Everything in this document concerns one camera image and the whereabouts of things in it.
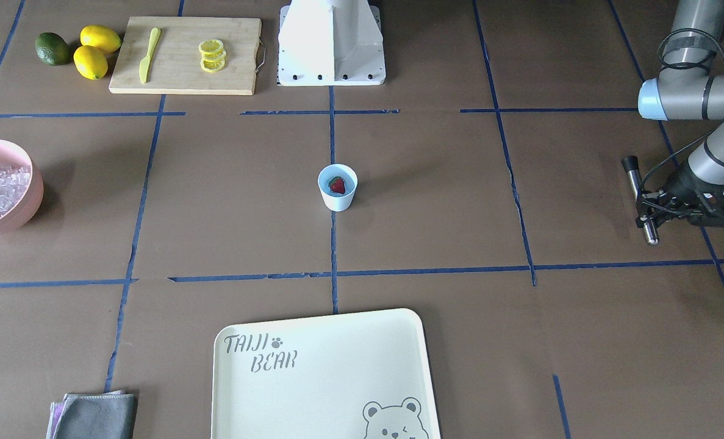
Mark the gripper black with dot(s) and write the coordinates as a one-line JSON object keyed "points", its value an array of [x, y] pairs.
{"points": [[680, 189]]}

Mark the steel muddler black tip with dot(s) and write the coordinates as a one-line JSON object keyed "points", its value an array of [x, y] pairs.
{"points": [[643, 220]]}

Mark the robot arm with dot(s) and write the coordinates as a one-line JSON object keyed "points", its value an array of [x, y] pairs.
{"points": [[689, 86]]}

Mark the light blue cup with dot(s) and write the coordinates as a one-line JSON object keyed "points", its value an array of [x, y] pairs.
{"points": [[337, 203]]}

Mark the cream bear tray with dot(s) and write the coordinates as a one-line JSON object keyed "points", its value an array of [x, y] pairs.
{"points": [[352, 375]]}

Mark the lemon slices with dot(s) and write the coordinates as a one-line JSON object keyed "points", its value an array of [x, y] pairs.
{"points": [[213, 55]]}

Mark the wooden cutting board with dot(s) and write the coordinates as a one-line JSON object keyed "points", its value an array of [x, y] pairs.
{"points": [[175, 67]]}

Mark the yellow plastic knife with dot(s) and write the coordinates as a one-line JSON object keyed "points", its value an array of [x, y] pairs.
{"points": [[145, 62]]}

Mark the yellow lemon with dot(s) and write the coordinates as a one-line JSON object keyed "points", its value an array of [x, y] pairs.
{"points": [[90, 62], [103, 38]]}

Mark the folded grey cloth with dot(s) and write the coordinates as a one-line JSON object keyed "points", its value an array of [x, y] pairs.
{"points": [[106, 415]]}

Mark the green avocado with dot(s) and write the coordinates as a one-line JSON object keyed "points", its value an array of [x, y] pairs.
{"points": [[52, 50]]}

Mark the pink bowl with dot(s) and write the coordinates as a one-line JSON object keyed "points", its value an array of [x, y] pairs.
{"points": [[24, 210]]}

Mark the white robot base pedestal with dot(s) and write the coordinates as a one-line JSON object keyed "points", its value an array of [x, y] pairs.
{"points": [[330, 43]]}

